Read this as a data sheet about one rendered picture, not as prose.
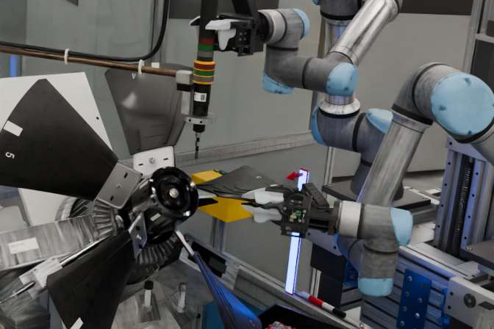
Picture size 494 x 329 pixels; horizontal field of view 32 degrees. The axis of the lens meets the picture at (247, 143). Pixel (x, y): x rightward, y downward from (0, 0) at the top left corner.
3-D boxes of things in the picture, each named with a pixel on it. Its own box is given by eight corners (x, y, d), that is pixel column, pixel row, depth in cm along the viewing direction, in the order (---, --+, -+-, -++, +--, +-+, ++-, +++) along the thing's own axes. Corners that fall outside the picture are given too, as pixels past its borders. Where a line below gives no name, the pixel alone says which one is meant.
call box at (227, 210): (187, 208, 237) (190, 172, 234) (215, 203, 244) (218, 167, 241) (226, 228, 226) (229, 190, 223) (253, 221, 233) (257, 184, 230)
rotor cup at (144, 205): (127, 252, 176) (159, 230, 167) (104, 188, 179) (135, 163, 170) (183, 239, 186) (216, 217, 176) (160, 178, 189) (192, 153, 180)
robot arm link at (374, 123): (395, 168, 235) (402, 120, 231) (348, 158, 241) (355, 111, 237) (408, 158, 245) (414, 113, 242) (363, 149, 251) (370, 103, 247)
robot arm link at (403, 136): (403, 46, 190) (319, 243, 199) (425, 56, 180) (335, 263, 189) (445, 63, 194) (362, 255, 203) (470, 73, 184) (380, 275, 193)
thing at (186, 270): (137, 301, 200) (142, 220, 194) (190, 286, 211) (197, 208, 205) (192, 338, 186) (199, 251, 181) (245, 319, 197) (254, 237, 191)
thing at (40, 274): (37, 293, 164) (26, 275, 164) (61, 277, 168) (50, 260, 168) (43, 288, 162) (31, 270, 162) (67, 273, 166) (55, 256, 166)
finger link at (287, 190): (265, 183, 184) (306, 192, 183) (267, 181, 185) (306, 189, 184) (262, 203, 185) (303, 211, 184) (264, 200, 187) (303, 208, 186)
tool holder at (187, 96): (169, 120, 178) (173, 73, 175) (179, 112, 184) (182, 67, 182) (211, 126, 176) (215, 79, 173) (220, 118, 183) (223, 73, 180)
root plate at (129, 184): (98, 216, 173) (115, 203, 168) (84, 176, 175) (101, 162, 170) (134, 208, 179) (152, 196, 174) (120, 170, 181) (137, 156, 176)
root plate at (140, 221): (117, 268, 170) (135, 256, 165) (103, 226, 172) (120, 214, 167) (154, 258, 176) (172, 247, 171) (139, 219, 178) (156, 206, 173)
